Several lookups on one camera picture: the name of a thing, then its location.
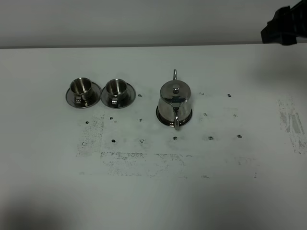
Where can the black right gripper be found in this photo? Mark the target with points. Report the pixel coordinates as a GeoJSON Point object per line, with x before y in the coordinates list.
{"type": "Point", "coordinates": [287, 25]}

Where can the stainless steel teapot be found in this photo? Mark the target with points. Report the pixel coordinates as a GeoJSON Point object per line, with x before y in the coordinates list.
{"type": "Point", "coordinates": [174, 106]}

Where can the right steel saucer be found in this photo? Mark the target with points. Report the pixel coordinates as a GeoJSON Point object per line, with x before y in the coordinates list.
{"type": "Point", "coordinates": [126, 101]}

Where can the steel saucer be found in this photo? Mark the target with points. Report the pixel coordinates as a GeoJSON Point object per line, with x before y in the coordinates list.
{"type": "Point", "coordinates": [126, 101]}
{"type": "Point", "coordinates": [94, 99]}

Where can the right steel teacup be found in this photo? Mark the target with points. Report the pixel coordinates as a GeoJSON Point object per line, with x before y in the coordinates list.
{"type": "Point", "coordinates": [116, 90]}

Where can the steel teacup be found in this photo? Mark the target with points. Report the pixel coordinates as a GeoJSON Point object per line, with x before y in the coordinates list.
{"type": "Point", "coordinates": [81, 90]}
{"type": "Point", "coordinates": [116, 90]}

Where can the left steel saucer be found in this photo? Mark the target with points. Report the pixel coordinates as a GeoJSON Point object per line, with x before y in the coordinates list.
{"type": "Point", "coordinates": [94, 99]}

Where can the left steel teacup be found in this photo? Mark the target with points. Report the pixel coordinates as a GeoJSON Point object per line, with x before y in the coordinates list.
{"type": "Point", "coordinates": [81, 90]}

